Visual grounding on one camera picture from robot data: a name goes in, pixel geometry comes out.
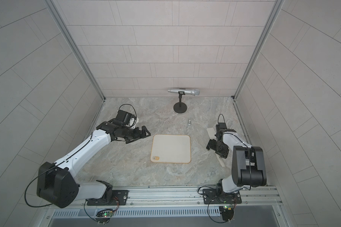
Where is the left green circuit board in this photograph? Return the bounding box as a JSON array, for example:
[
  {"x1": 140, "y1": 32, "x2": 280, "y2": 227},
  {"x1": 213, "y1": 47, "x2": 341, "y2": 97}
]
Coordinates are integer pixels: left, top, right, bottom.
[{"x1": 95, "y1": 209, "x2": 114, "y2": 224}]

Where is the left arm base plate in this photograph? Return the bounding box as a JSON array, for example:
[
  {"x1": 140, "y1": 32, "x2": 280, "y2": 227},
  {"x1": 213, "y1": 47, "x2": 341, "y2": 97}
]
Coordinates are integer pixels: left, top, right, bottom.
[{"x1": 87, "y1": 190, "x2": 129, "y2": 206}]

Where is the silver microphone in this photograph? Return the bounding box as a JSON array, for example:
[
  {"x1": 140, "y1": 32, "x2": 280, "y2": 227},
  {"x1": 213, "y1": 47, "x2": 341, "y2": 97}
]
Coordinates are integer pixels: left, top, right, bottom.
[{"x1": 168, "y1": 89, "x2": 200, "y2": 96}]

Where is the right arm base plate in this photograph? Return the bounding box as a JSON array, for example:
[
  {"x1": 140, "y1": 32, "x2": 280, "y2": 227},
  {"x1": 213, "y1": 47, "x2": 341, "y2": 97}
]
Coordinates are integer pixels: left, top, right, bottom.
[{"x1": 198, "y1": 187, "x2": 242, "y2": 205}]

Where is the black microphone stand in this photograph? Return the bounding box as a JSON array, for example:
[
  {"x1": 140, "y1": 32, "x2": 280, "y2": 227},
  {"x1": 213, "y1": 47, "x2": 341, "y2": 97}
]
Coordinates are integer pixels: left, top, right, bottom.
[{"x1": 173, "y1": 94, "x2": 187, "y2": 113}]

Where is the green circuit board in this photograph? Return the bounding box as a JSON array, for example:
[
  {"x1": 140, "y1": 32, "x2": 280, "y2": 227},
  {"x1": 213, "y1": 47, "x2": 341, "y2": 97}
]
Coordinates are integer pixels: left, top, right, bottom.
[
  {"x1": 219, "y1": 206, "x2": 235, "y2": 222},
  {"x1": 95, "y1": 209, "x2": 114, "y2": 224}
]

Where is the aluminium mounting rail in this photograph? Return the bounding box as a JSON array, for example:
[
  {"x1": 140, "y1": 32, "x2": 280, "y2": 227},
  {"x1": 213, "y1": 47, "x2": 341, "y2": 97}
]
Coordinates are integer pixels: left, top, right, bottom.
[{"x1": 114, "y1": 186, "x2": 283, "y2": 208}]

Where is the white cutting board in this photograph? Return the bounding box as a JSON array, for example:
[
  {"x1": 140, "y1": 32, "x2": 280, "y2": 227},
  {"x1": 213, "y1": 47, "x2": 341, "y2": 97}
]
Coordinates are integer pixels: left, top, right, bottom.
[{"x1": 150, "y1": 134, "x2": 191, "y2": 164}]

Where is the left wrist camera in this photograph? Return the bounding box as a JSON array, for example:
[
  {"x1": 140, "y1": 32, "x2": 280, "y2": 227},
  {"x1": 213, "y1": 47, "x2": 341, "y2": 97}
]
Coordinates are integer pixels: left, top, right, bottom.
[{"x1": 115, "y1": 110, "x2": 133, "y2": 125}]

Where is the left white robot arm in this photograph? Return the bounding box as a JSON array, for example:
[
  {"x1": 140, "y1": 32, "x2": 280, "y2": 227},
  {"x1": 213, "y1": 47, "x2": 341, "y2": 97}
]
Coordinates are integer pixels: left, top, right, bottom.
[{"x1": 37, "y1": 121, "x2": 151, "y2": 208}]

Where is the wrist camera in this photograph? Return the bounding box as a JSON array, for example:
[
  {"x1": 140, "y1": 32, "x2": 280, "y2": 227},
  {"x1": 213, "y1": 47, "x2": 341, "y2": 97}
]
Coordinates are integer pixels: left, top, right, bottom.
[
  {"x1": 115, "y1": 110, "x2": 133, "y2": 125},
  {"x1": 216, "y1": 123, "x2": 227, "y2": 131}
]

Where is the right green circuit board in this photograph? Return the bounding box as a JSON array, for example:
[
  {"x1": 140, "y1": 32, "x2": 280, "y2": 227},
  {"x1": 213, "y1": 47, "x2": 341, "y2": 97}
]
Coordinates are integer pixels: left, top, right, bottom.
[{"x1": 219, "y1": 206, "x2": 235, "y2": 222}]

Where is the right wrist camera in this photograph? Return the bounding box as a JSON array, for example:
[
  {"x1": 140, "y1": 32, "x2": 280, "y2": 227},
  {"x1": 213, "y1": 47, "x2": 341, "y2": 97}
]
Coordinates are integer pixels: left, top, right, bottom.
[{"x1": 216, "y1": 123, "x2": 227, "y2": 131}]

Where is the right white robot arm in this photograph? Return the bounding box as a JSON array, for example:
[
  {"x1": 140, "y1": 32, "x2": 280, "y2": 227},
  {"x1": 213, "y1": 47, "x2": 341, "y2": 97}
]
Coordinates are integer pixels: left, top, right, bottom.
[{"x1": 150, "y1": 128, "x2": 266, "y2": 194}]

